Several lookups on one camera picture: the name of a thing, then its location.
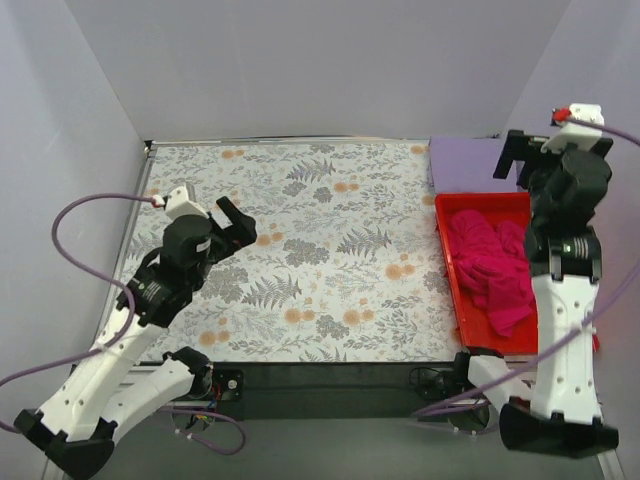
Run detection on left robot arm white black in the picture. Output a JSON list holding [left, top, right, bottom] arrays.
[[13, 188, 257, 479]]

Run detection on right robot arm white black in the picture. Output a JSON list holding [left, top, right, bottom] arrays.
[[452, 130, 619, 459]]

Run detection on magenta t shirt in bin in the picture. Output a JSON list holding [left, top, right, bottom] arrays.
[[448, 210, 534, 338]]

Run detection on floral table mat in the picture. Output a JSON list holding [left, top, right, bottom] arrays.
[[142, 141, 459, 362]]

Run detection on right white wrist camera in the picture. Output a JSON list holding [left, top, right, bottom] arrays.
[[541, 103, 604, 154]]

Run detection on red plastic bin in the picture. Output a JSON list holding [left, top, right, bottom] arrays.
[[435, 193, 538, 357]]

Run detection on purple t shirt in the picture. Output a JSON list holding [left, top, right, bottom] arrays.
[[430, 136, 518, 194]]

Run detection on aluminium frame rail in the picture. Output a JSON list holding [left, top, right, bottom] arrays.
[[41, 139, 625, 480]]

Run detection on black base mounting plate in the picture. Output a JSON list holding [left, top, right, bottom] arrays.
[[210, 360, 471, 421]]

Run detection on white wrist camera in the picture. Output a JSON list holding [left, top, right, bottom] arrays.
[[151, 183, 208, 220], [541, 103, 604, 154]]

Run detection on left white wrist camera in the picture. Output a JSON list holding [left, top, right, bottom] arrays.
[[151, 183, 208, 220]]

